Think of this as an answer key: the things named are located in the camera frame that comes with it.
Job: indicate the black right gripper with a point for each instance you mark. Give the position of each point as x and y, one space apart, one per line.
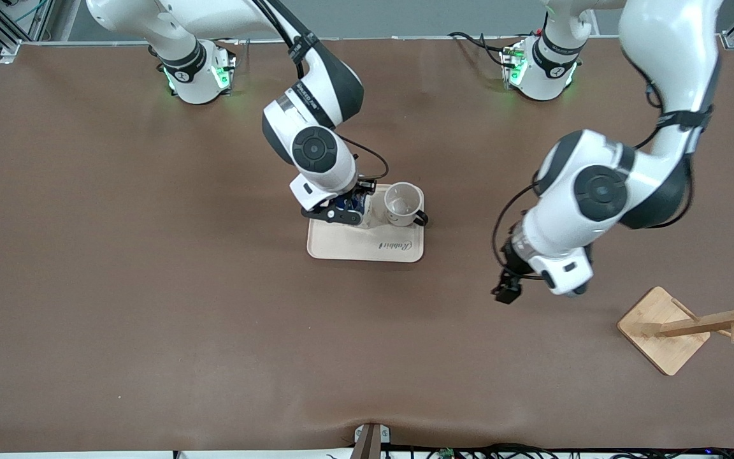
362 189

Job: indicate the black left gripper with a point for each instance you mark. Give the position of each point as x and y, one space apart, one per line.
511 266

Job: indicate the blue white milk carton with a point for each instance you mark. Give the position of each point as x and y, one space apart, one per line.
373 213

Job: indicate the white smiley mug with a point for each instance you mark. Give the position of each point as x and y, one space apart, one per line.
403 201

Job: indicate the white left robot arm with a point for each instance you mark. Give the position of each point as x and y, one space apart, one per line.
666 64

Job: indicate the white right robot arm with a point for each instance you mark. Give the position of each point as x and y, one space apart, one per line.
325 172

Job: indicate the cream rabbit print tray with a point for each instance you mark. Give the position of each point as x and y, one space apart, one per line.
348 245

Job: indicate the wooden mug stand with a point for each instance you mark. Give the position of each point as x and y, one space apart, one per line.
660 331

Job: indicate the grey metal table clamp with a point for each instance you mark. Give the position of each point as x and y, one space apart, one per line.
370 440

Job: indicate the brown table mat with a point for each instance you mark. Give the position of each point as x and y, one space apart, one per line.
214 350

